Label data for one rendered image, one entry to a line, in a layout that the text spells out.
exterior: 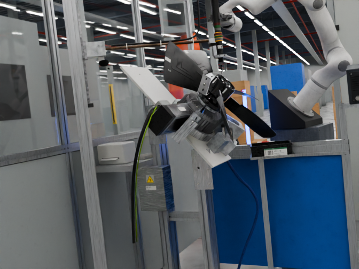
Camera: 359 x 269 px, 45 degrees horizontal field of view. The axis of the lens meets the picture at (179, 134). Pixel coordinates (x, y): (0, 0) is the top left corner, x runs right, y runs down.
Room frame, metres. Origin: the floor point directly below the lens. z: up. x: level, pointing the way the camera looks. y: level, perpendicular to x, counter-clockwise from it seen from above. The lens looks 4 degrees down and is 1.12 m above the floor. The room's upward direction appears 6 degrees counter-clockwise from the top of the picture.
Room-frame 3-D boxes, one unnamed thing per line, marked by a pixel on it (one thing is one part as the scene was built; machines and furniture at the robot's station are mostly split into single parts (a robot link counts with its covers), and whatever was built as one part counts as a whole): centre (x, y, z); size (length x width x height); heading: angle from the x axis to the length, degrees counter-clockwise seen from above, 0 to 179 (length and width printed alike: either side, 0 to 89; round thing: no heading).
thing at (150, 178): (2.17, 0.15, 0.73); 0.15 x 0.09 x 0.22; 64
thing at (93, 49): (2.13, 0.37, 1.45); 0.10 x 0.07 x 0.08; 99
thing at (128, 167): (2.36, 0.29, 0.85); 0.36 x 0.24 x 0.03; 154
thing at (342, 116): (2.31, -0.88, 0.96); 0.03 x 0.03 x 0.20; 64
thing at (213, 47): (2.22, -0.24, 1.40); 0.09 x 0.07 x 0.10; 99
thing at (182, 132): (1.94, -0.04, 1.03); 0.15 x 0.10 x 0.14; 64
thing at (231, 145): (2.19, -0.23, 0.91); 0.12 x 0.08 x 0.12; 64
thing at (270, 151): (2.32, -0.49, 0.85); 0.22 x 0.17 x 0.07; 80
